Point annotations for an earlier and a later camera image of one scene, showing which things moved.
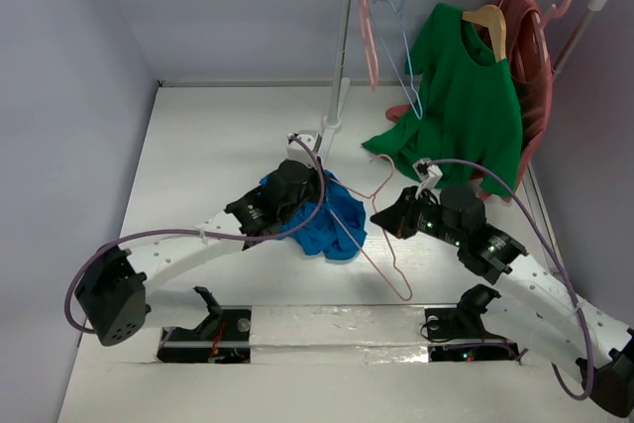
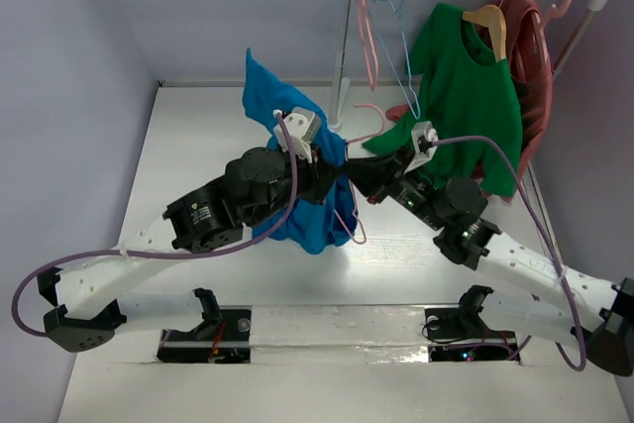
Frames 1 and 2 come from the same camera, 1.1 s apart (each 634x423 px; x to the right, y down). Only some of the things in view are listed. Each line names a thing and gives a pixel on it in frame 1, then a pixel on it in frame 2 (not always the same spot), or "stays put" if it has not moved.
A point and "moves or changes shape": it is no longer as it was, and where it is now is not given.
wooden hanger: (494, 18) stays put
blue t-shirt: (338, 230) moves or changes shape
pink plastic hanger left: (369, 34) stays put
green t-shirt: (465, 101) stays put
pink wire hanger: (382, 226) to (353, 140)
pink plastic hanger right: (557, 12) stays put
